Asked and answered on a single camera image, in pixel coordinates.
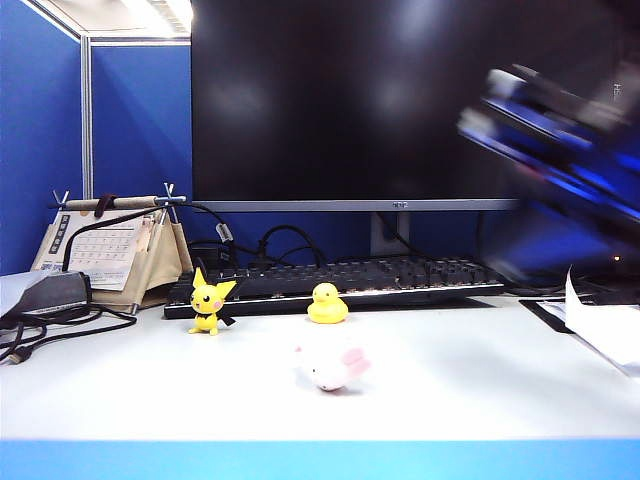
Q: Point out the pink white rabbit doll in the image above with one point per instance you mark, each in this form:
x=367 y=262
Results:
x=332 y=370

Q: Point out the silver partition post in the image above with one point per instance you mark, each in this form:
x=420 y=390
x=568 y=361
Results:
x=86 y=125

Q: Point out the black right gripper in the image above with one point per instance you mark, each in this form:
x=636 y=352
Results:
x=550 y=140

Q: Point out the yellow Pichu figure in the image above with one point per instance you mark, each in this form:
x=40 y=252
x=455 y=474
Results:
x=205 y=309

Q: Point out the white paper sheets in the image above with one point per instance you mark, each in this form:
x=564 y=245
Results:
x=600 y=325

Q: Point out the beige tent desk calendar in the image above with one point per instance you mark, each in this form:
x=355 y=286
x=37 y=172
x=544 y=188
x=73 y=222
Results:
x=155 y=265

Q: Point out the large black computer monitor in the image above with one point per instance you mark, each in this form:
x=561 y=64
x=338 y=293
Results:
x=325 y=100

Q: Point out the black HSD monitor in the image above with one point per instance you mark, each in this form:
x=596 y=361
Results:
x=620 y=90

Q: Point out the yellow rubber duck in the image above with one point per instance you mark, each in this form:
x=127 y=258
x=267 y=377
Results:
x=327 y=309

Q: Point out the black docking adapter box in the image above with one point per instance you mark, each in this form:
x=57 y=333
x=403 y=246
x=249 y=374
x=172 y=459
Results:
x=50 y=295

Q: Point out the black mechanical keyboard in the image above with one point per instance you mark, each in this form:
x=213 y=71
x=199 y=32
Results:
x=300 y=281

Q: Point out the small black box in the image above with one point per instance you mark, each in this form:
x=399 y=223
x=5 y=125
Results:
x=211 y=254

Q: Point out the grey monitor stand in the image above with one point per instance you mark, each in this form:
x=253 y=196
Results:
x=387 y=235

